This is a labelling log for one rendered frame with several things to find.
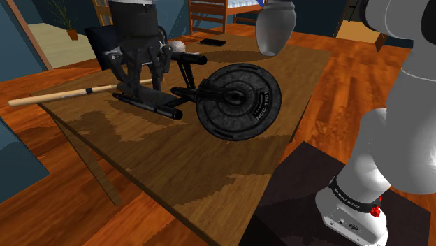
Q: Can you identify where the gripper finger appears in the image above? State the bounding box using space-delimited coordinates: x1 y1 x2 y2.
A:
103 49 134 92
148 44 174 92

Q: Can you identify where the grey round stone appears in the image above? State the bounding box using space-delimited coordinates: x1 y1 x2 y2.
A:
168 40 187 52

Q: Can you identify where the wooden ladder-back chair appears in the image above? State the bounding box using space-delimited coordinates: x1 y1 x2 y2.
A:
92 0 114 27

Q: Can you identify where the potted plant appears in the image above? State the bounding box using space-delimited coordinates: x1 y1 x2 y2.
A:
48 0 80 42

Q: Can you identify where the black phone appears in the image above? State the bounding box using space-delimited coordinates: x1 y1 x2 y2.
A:
198 38 227 48

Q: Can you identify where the wooden bunk bed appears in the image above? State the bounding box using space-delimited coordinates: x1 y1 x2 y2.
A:
188 0 267 34

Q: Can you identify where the wooden stick with blue band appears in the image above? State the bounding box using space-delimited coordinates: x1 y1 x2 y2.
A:
8 78 154 108

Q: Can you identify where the black starship model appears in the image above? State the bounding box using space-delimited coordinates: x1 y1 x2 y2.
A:
111 50 283 143

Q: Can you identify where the brown wooden table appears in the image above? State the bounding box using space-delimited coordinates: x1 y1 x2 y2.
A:
30 32 333 246

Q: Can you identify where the dark robot stand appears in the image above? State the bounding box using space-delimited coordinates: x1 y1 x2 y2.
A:
238 140 432 246

